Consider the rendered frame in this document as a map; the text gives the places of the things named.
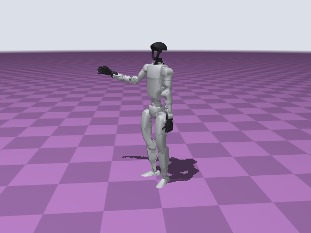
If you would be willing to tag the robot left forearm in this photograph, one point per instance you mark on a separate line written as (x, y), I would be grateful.
(168, 105)

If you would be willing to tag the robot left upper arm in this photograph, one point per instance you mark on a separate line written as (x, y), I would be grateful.
(167, 74)

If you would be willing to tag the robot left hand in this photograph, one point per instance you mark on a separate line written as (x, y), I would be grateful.
(168, 124)

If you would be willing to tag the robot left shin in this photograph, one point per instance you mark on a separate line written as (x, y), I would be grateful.
(164, 162)

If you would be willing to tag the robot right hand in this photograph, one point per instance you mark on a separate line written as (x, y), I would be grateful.
(105, 70)

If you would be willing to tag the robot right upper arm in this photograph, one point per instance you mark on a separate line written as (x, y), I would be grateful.
(141, 75)

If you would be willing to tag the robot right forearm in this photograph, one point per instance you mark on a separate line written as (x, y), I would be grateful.
(121, 77)

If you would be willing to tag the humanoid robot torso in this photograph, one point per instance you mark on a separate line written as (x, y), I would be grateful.
(155, 86)

